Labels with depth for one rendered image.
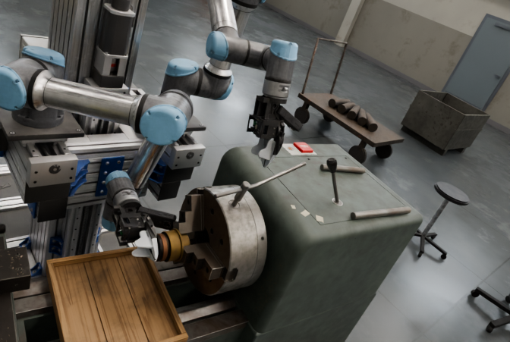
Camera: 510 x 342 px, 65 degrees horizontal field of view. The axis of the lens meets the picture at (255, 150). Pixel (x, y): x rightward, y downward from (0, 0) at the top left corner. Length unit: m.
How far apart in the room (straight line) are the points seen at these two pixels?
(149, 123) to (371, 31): 11.52
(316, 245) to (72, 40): 1.06
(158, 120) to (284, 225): 0.45
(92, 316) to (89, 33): 0.92
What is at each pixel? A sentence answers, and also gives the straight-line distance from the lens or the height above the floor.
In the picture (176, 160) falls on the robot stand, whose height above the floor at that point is 1.07.
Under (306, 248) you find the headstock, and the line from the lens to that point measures 1.13.
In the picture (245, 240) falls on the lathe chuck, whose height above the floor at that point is 1.18.
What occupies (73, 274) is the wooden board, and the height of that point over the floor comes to 0.89.
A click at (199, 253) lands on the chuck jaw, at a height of 1.10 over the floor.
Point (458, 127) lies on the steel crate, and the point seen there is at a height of 0.51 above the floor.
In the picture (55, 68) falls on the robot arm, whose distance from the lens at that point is 1.37.
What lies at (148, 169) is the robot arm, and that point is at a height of 1.12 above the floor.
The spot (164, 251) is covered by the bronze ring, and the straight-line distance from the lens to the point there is 1.14.
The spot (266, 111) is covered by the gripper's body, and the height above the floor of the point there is 1.49.
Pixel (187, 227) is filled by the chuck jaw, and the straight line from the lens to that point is 1.18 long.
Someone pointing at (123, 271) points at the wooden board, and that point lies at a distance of 1.36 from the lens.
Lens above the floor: 1.88
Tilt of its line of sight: 26 degrees down
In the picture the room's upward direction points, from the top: 21 degrees clockwise
